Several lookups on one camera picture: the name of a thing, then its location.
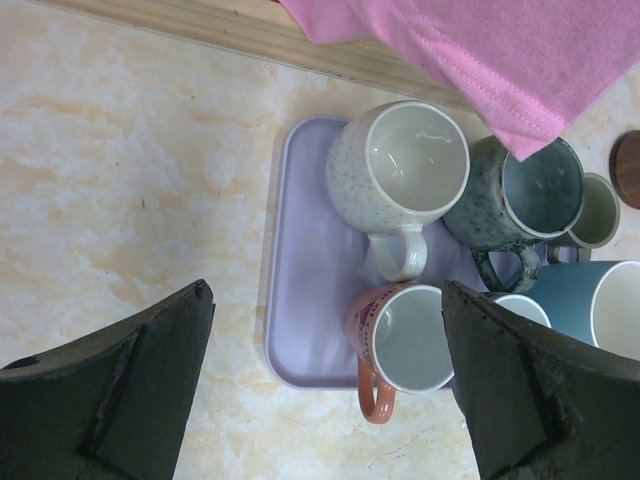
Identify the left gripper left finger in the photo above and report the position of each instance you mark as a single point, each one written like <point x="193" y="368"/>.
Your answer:
<point x="113" y="404"/>

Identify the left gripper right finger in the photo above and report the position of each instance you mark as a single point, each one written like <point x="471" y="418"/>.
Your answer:
<point x="539" y="404"/>

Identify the light blue mug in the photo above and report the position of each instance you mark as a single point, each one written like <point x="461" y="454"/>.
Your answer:
<point x="596" y="302"/>

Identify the small olive green cup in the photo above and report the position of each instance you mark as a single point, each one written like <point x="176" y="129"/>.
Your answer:
<point x="596" y="225"/>

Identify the dark walnut coaster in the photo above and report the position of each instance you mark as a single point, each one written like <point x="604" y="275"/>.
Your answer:
<point x="624" y="168"/>

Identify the grey blue printed mug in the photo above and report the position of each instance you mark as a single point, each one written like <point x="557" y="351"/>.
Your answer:
<point x="518" y="304"/>

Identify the orange printed mug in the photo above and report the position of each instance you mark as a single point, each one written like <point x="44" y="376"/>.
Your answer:
<point x="398" y="334"/>

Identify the dark green speckled mug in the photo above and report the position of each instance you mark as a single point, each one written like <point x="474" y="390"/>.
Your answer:
<point x="512" y="206"/>

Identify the lavender plastic tray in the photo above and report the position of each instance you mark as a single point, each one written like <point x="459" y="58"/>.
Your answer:
<point x="319" y="265"/>

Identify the white speckled mug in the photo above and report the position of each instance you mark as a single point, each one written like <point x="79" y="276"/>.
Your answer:
<point x="392" y="171"/>

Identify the pink shirt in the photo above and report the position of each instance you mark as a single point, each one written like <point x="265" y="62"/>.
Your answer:
<point x="528" y="68"/>

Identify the wooden rack base tray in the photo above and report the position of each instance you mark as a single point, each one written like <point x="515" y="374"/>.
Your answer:
<point x="265" y="29"/>

